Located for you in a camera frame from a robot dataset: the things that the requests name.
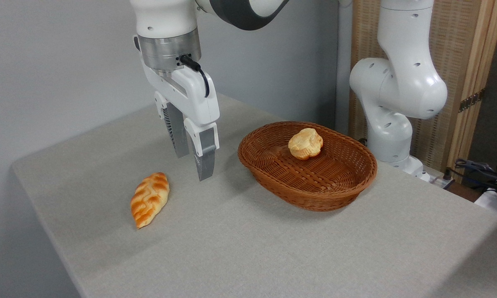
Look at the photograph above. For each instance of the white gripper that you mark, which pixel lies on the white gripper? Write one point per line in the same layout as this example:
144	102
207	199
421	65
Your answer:
190	93

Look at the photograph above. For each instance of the braided golden bread loaf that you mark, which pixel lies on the braided golden bread loaf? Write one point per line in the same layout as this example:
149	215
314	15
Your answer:
150	199

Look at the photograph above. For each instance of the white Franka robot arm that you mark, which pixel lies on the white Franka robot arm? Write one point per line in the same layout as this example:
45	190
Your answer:
397	82

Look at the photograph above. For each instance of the round pale bread bun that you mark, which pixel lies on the round pale bread bun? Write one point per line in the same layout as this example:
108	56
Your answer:
305	143

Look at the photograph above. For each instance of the brown oval wicker basket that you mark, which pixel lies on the brown oval wicker basket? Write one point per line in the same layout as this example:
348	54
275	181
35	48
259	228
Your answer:
314	178

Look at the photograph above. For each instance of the metal screen hinge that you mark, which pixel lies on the metal screen hinge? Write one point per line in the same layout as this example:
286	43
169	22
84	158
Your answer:
471	100

